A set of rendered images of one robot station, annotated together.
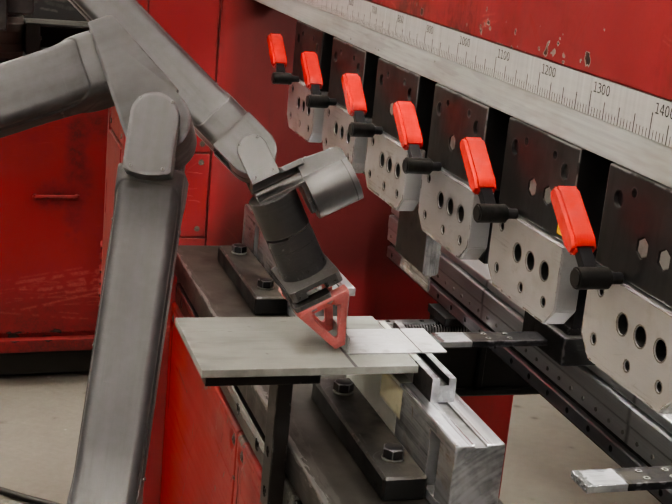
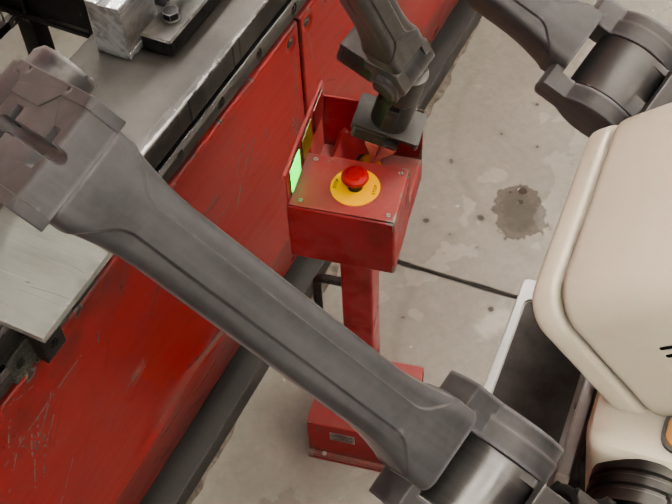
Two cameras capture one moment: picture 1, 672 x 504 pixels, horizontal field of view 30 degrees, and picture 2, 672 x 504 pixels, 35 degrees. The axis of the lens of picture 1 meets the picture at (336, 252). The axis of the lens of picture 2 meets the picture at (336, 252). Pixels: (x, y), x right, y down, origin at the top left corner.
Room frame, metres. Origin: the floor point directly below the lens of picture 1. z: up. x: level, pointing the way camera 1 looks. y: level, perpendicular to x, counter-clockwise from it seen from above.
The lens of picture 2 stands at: (1.70, 0.87, 1.92)
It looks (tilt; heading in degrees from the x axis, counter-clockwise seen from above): 52 degrees down; 227
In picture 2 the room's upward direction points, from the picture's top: 3 degrees counter-clockwise
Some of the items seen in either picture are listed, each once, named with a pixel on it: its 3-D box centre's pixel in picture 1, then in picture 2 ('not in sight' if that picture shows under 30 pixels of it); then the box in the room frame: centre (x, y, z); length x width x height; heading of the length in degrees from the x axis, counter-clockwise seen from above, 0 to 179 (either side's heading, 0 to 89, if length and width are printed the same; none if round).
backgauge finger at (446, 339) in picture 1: (528, 332); not in sight; (1.54, -0.26, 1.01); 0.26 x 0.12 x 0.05; 108
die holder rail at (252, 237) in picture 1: (292, 268); not in sight; (2.02, 0.07, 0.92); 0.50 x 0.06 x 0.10; 18
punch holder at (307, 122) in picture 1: (329, 82); not in sight; (1.90, 0.03, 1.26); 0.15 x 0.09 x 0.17; 18
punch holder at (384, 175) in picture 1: (420, 134); not in sight; (1.52, -0.09, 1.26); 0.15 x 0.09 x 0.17; 18
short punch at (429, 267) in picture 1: (418, 242); not in sight; (1.50, -0.10, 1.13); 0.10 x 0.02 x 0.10; 18
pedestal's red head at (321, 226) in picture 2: not in sight; (356, 176); (0.95, 0.12, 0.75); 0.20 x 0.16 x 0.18; 29
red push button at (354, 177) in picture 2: not in sight; (355, 181); (0.98, 0.15, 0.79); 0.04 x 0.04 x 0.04
